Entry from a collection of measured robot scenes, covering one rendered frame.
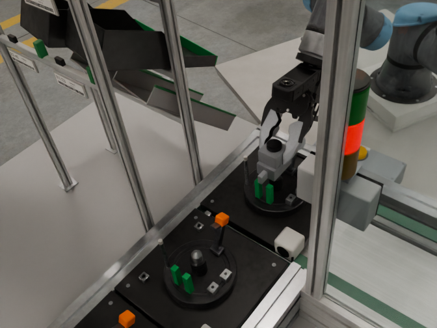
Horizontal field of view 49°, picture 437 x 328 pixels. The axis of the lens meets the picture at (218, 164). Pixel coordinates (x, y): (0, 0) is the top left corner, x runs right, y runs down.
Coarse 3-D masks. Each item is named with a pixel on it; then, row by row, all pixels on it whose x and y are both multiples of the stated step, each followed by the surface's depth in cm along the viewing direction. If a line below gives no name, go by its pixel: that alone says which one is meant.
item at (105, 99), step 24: (72, 0) 67; (168, 0) 82; (0, 24) 94; (168, 24) 84; (0, 48) 96; (96, 48) 74; (168, 48) 89; (96, 72) 76; (24, 96) 105; (96, 96) 121; (120, 120) 84; (192, 120) 102; (48, 144) 115; (120, 144) 87; (192, 144) 105; (192, 168) 112; (144, 192) 99; (144, 216) 102
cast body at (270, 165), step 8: (264, 144) 95; (272, 144) 93; (280, 144) 93; (264, 152) 93; (272, 152) 93; (280, 152) 93; (264, 160) 94; (272, 160) 92; (280, 160) 93; (264, 168) 95; (272, 168) 94; (280, 168) 95; (264, 176) 95; (272, 176) 95
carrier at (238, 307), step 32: (192, 224) 100; (160, 256) 95; (192, 256) 86; (224, 256) 92; (256, 256) 93; (128, 288) 91; (160, 288) 90; (192, 288) 86; (224, 288) 87; (256, 288) 88; (160, 320) 86; (192, 320) 85; (224, 320) 84
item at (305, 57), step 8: (296, 56) 92; (304, 56) 90; (312, 64) 91; (320, 64) 89; (320, 72) 94; (320, 80) 94; (312, 88) 94; (320, 88) 96; (304, 96) 90; (312, 96) 91; (280, 104) 93; (288, 104) 92; (296, 104) 91; (304, 104) 90; (312, 104) 92; (280, 112) 93; (288, 112) 92; (296, 112) 91; (304, 112) 90
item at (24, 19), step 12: (24, 0) 95; (60, 0) 101; (24, 12) 96; (36, 12) 92; (48, 12) 88; (60, 12) 89; (24, 24) 97; (36, 24) 92; (48, 24) 89; (60, 24) 90; (144, 24) 113; (36, 36) 94; (48, 36) 90; (60, 36) 91
